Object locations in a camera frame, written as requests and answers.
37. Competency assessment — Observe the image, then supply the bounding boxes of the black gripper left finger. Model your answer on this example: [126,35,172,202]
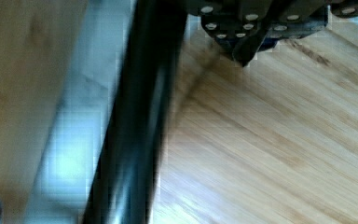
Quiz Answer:
[186,0,272,45]

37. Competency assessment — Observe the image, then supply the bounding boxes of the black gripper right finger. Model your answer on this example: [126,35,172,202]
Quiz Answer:
[232,0,358,66]

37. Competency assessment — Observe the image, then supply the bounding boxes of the wooden drawer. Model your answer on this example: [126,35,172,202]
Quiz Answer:
[0,0,187,224]

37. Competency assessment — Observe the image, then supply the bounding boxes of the bamboo cutting board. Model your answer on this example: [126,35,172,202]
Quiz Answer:
[151,20,358,224]

